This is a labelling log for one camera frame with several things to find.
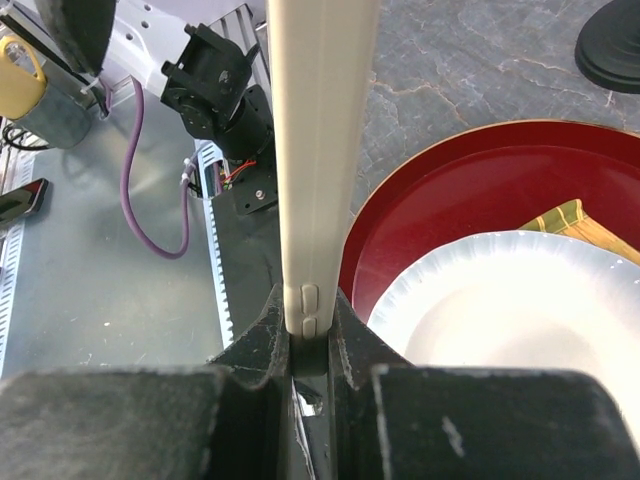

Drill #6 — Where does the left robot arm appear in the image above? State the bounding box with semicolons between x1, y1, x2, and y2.
36;1;278;215

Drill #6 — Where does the white paper plate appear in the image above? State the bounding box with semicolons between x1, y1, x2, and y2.
368;230;639;423

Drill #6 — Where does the pink case smartphone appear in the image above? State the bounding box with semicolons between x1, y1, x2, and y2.
267;0;380;339

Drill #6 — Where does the grey slotted cable duct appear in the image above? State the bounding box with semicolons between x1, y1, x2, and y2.
195;140;234;349

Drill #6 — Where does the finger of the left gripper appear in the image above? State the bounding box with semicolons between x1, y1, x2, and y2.
37;0;117;75

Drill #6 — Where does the yellow sponge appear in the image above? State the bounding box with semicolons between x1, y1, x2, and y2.
520;199;640;265

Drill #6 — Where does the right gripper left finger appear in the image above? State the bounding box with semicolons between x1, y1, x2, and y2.
1;287;290;479

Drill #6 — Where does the black clamp phone stand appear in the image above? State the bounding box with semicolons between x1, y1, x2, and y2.
574;0;639;94

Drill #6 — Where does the red round plate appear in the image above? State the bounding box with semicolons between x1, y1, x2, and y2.
339;119;639;320

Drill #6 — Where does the yellow tag object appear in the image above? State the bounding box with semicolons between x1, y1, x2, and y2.
1;35;47;120

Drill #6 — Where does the black phone outside cell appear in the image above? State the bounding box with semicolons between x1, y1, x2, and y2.
0;178;50;228

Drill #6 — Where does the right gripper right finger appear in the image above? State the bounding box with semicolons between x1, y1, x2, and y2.
329;296;639;479

